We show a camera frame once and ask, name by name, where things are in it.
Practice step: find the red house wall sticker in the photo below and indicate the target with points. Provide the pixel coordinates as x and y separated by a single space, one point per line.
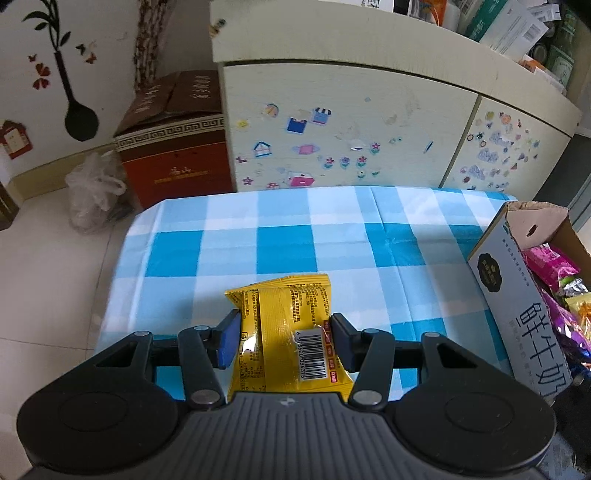
16 138

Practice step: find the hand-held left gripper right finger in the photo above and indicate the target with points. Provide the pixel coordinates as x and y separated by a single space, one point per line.
344 341

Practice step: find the purple snack packet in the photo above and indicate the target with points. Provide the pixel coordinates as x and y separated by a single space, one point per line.
563 325

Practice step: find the yellow snack packet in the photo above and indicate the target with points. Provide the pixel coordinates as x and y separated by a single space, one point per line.
582 309
277 323

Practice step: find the clear silver snack packet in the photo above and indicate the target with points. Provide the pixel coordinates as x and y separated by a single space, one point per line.
573 287

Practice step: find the black vase plant wall sticker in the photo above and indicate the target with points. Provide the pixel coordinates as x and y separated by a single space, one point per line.
81 122

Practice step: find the translucent plastic bag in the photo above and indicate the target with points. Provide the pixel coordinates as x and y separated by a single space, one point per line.
92 194

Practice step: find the printed cardboard milk box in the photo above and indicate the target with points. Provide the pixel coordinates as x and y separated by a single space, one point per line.
508 286

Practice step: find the pink snack packet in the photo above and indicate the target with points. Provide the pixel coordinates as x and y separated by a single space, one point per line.
549 265

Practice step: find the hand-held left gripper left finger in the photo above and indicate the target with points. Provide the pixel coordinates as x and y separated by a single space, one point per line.
229 339

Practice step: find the pile of assorted packages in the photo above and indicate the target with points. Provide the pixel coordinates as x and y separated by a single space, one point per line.
561 50

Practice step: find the brown dried branch bundle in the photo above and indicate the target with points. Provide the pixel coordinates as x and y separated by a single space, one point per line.
150 41

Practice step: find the blue white checked tablecloth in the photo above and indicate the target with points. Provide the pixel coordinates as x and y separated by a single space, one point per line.
286 240

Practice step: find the cream cabinet with stickers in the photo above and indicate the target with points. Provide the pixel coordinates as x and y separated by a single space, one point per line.
369 83

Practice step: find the butterfly wall sticker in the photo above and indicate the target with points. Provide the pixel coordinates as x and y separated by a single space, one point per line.
87 51

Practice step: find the red brown cardboard box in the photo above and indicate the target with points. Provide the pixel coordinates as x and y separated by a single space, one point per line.
175 170

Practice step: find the brown wooden door frame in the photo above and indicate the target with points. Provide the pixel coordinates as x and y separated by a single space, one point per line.
7 207

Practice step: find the white cardboard box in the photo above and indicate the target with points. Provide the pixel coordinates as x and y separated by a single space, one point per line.
512 21

